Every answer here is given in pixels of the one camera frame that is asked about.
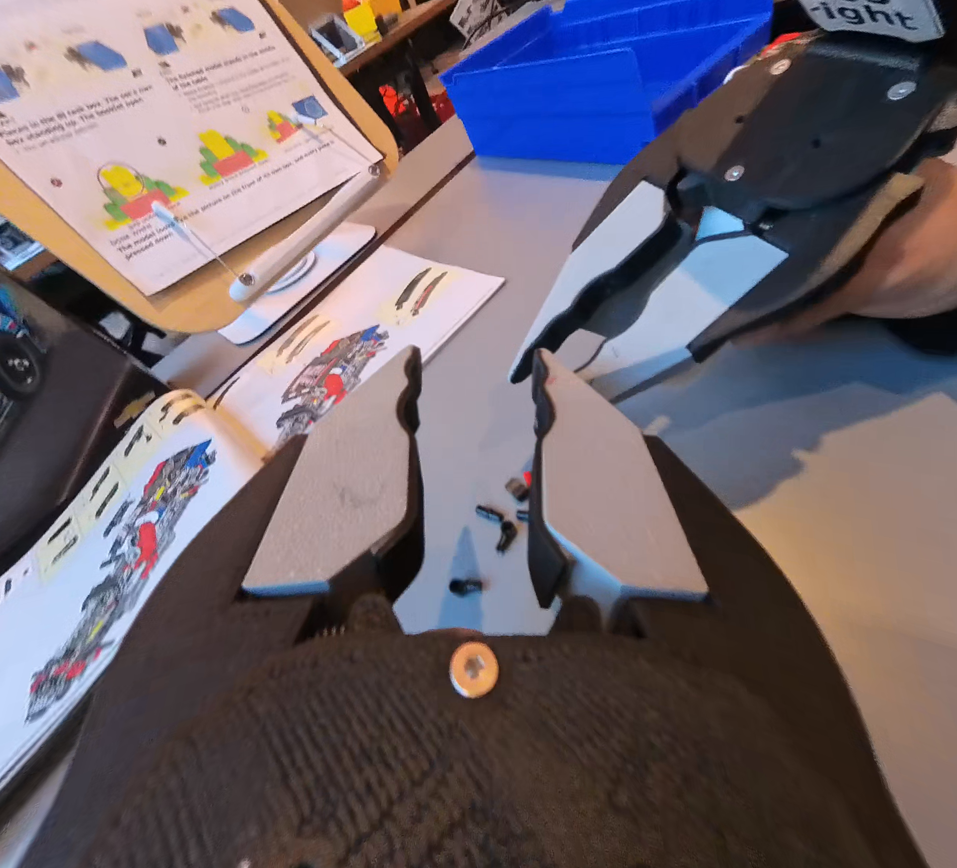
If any person's right forearm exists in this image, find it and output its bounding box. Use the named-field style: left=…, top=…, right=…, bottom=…
left=886, top=315, right=957, bottom=359

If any instruction sheet on stand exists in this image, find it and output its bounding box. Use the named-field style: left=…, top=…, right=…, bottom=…
left=0, top=0, right=401, bottom=334

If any open instruction booklet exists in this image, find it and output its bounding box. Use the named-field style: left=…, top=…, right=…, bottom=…
left=0, top=243, right=505, bottom=794

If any background wooden table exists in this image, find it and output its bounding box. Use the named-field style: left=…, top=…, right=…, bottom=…
left=329, top=0, right=459, bottom=80

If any printed paper sheet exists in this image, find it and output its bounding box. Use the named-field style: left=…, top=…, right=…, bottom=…
left=449, top=0, right=517, bottom=39

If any wire page clip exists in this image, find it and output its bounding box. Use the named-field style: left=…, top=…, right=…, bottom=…
left=152, top=202, right=255, bottom=286
left=299, top=116, right=380, bottom=176

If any yellow box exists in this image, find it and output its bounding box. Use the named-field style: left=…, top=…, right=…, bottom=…
left=342, top=0, right=405, bottom=39

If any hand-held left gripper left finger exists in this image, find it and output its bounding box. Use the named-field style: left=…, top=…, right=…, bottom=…
left=241, top=346, right=426, bottom=607

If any instruction sheet with brick pictures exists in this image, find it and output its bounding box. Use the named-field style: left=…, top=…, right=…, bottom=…
left=0, top=0, right=384, bottom=297

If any small white-framed box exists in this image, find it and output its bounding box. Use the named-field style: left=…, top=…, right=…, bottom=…
left=308, top=14, right=367, bottom=66

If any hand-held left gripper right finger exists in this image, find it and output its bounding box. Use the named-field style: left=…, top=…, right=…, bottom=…
left=527, top=348, right=710, bottom=618

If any white stand base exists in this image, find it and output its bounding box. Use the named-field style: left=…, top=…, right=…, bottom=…
left=217, top=221, right=378, bottom=347

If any red crate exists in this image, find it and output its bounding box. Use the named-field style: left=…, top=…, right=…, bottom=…
left=377, top=81, right=459, bottom=129

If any person's right hand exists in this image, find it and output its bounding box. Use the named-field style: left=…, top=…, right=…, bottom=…
left=736, top=161, right=957, bottom=347

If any white page holder bar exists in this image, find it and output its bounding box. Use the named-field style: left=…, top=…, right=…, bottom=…
left=228, top=165, right=384, bottom=304

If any grey desk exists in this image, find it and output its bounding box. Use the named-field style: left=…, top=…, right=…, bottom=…
left=150, top=114, right=957, bottom=742

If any blue plastic bin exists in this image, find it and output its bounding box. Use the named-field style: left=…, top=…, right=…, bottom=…
left=440, top=0, right=775, bottom=166

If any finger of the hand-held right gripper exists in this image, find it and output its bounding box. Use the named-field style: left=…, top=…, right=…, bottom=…
left=510, top=180, right=677, bottom=383
left=591, top=206, right=790, bottom=401

